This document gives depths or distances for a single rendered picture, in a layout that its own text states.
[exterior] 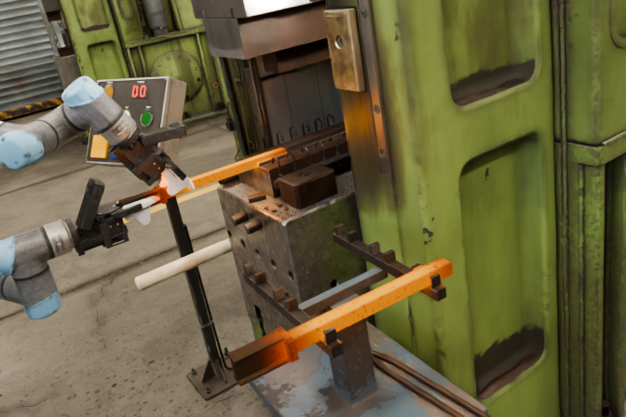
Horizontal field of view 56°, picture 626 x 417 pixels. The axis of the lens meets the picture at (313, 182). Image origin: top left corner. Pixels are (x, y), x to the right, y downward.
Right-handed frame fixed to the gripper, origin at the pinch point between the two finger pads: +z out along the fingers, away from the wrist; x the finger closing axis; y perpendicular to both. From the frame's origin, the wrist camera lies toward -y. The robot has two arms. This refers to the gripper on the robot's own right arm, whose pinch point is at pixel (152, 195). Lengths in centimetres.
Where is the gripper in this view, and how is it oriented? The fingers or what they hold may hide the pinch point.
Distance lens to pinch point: 144.8
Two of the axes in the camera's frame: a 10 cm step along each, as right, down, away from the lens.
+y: 1.6, 9.2, 3.5
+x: 5.4, 2.1, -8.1
